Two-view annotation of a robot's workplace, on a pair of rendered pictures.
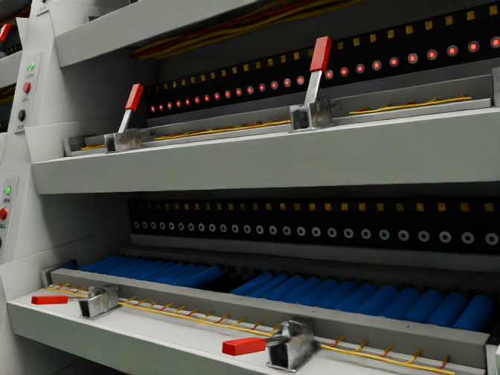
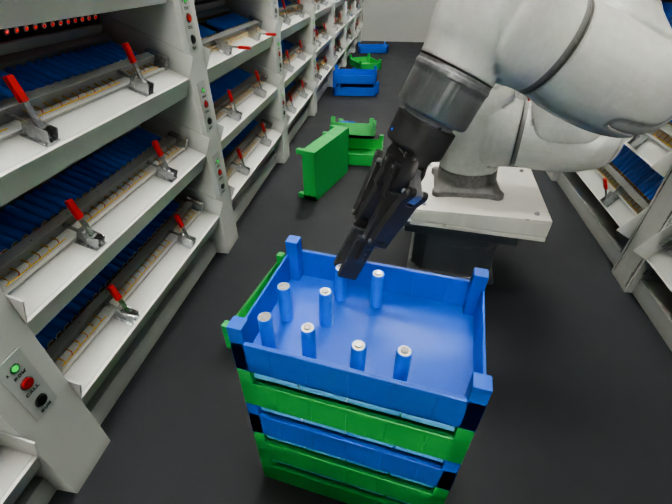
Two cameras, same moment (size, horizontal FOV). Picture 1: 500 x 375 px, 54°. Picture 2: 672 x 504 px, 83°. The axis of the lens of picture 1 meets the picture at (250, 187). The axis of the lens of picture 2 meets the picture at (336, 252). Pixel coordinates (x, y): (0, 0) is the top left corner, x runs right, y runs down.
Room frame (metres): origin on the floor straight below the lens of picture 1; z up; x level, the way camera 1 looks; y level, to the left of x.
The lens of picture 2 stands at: (0.93, 1.39, 0.74)
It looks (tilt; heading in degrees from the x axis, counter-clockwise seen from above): 37 degrees down; 239
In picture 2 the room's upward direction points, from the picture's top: straight up
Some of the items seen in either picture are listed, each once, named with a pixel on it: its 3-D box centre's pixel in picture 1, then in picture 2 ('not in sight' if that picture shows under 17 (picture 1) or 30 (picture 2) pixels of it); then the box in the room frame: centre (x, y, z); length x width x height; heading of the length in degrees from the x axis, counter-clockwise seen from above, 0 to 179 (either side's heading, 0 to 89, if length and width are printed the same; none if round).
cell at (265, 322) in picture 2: not in sight; (267, 333); (0.84, 1.06, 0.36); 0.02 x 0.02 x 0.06
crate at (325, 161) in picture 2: not in sight; (324, 161); (0.23, 0.12, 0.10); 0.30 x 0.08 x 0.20; 33
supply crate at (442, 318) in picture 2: not in sight; (366, 316); (0.72, 1.10, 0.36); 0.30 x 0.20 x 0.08; 132
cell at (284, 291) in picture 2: not in sight; (285, 303); (0.80, 1.02, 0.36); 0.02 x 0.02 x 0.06
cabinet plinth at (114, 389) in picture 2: not in sight; (235, 186); (0.57, 0.00, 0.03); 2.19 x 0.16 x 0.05; 50
